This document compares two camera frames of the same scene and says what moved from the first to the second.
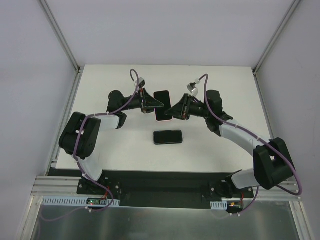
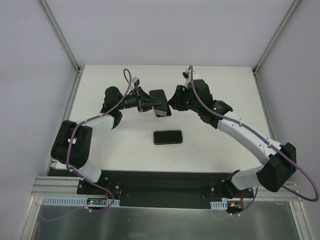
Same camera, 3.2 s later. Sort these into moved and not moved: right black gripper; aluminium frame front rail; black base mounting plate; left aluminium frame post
Moved: right black gripper
Not moved: black base mounting plate; aluminium frame front rail; left aluminium frame post
